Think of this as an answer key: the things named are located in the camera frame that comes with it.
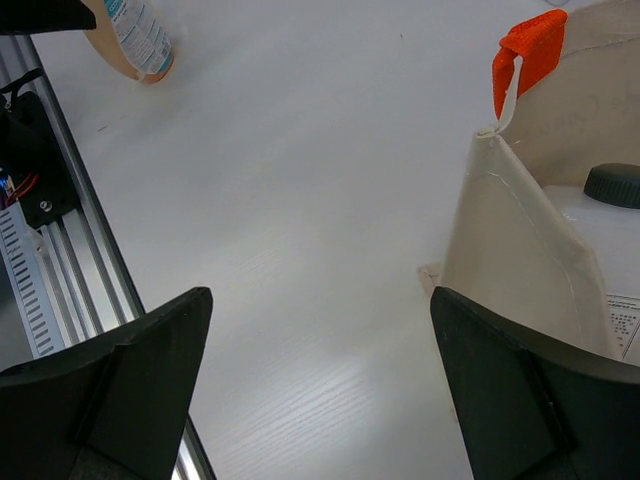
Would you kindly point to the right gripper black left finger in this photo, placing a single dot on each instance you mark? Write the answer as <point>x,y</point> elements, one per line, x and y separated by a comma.
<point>112,407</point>

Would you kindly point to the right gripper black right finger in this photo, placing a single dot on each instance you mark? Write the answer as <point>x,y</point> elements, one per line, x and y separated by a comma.
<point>530,406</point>

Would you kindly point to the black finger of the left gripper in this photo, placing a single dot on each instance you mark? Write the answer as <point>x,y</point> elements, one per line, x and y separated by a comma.
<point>28,17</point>

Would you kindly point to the peach liquid clear bottle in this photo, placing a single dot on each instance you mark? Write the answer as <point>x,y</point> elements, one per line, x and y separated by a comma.
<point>131,39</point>

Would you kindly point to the white square bottle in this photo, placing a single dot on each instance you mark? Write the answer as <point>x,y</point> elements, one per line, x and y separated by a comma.
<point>605,213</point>

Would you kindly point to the canvas tote bag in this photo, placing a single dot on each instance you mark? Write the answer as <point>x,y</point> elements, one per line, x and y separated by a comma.
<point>566,98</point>

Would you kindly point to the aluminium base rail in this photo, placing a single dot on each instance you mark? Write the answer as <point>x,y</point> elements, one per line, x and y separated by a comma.
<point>86,251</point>

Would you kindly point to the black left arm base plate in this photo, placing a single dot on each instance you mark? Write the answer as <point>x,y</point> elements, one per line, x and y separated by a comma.
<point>31,156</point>

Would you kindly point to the white slotted cable duct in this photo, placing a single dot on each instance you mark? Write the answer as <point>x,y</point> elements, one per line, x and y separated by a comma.
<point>32,324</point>

